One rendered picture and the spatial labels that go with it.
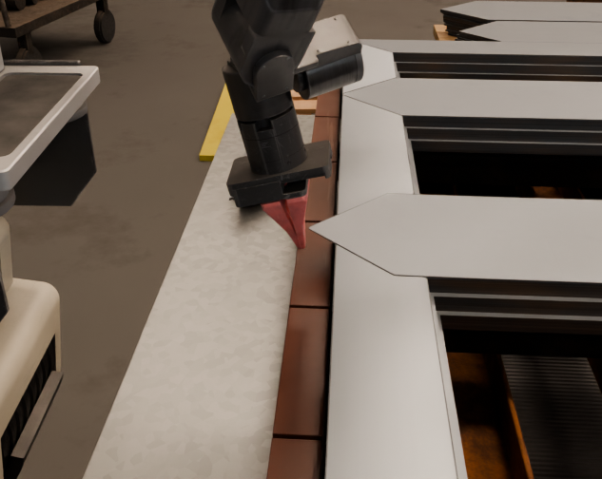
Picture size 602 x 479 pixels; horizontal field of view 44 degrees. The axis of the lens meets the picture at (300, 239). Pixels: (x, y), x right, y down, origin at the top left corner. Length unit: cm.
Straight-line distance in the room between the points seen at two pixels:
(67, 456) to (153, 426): 99
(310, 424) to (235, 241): 58
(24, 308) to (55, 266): 166
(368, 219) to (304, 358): 21
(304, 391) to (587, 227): 38
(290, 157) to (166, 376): 33
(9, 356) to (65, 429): 111
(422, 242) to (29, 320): 42
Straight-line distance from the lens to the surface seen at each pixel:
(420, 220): 83
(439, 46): 151
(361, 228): 81
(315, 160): 73
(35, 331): 83
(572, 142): 119
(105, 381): 200
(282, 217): 74
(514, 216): 87
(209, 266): 110
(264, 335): 96
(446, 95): 123
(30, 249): 263
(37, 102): 70
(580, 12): 193
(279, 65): 64
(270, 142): 71
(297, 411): 64
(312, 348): 70
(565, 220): 88
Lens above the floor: 126
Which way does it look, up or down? 30 degrees down
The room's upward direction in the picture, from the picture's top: straight up
